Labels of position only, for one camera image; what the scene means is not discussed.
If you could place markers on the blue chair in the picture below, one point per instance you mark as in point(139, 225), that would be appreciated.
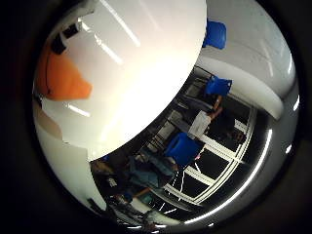
point(183, 149)
point(218, 86)
point(215, 34)

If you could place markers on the white window frame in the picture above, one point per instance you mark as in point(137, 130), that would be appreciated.
point(224, 152)

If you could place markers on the orange plush carrot toy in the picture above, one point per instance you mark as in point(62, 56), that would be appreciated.
point(63, 81)

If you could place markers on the brown wooden pole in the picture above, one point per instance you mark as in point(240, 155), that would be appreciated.
point(143, 192)

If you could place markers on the white curved table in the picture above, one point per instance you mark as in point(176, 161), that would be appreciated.
point(247, 87)

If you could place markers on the teal blue jacket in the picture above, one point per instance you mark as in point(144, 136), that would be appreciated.
point(151, 172)

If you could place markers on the white paper sheet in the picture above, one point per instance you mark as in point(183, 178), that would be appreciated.
point(200, 124)

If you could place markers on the brown furry item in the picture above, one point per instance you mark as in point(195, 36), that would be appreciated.
point(102, 168)

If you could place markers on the person in black clothes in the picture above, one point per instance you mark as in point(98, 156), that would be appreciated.
point(227, 123)

